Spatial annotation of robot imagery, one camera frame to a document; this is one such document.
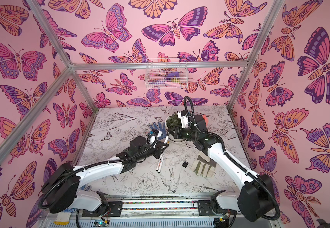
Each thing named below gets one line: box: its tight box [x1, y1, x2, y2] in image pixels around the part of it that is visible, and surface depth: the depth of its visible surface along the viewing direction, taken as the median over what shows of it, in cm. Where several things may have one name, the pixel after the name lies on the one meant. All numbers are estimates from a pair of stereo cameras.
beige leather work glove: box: [191, 151, 217, 178], surface depth 89 cm
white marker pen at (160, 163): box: [155, 153, 165, 174], surface depth 89 cm
